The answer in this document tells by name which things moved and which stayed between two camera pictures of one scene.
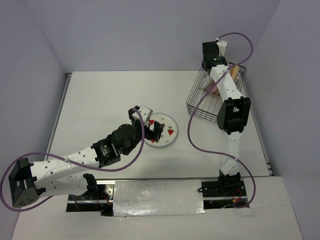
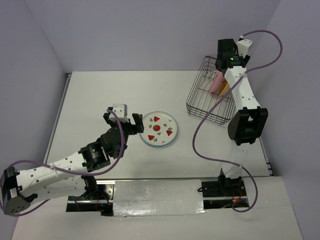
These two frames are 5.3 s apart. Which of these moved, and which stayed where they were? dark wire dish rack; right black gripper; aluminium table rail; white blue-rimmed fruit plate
Moved: right black gripper
Stayed: dark wire dish rack; aluminium table rail; white blue-rimmed fruit plate
